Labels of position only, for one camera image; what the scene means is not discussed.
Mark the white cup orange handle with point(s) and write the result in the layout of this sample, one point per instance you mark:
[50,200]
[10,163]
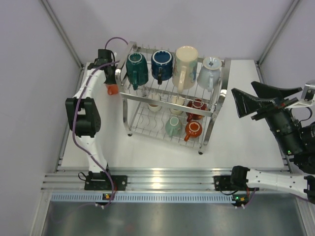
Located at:
[197,104]

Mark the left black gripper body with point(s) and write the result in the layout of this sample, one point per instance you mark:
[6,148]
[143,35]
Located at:
[111,78]

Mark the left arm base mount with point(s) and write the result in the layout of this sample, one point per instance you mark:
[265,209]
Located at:
[100,181]

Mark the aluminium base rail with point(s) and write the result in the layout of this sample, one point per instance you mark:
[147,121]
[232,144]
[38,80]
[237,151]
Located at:
[158,179]

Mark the orange mug white interior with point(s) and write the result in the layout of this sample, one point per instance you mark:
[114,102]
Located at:
[112,89]

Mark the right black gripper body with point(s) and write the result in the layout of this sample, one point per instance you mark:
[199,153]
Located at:
[284,126]

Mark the stainless steel dish rack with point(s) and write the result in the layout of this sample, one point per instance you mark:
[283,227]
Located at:
[147,109]

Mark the navy blue mug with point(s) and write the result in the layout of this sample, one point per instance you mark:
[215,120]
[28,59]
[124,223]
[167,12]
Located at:
[162,65]

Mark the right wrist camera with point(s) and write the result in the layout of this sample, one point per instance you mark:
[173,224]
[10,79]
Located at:
[307,98]

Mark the small cream steel tumbler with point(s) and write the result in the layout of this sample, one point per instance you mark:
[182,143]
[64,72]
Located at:
[178,100]

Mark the dark teal mug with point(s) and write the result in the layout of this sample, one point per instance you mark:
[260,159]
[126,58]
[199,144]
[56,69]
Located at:
[137,70]

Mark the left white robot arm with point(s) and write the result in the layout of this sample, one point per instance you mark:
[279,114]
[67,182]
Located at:
[83,116]

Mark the mint green mug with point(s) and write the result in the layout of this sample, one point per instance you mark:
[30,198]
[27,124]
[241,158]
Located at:
[173,127]

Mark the orange cup black interior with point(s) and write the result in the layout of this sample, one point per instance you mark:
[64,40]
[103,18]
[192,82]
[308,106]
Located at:
[193,129]

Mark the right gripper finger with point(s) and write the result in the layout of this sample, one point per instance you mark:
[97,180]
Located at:
[247,104]
[268,92]

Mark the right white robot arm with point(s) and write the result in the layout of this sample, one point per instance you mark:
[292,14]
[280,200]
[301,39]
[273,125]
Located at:
[303,163]

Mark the cream floral mug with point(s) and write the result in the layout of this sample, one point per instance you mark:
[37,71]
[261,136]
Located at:
[185,68]

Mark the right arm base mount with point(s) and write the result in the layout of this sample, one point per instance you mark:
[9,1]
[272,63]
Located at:
[231,184]

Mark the light blue mug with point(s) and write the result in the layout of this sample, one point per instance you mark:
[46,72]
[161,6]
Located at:
[209,73]

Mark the white slotted cable duct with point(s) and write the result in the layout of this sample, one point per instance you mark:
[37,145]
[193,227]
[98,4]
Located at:
[145,198]

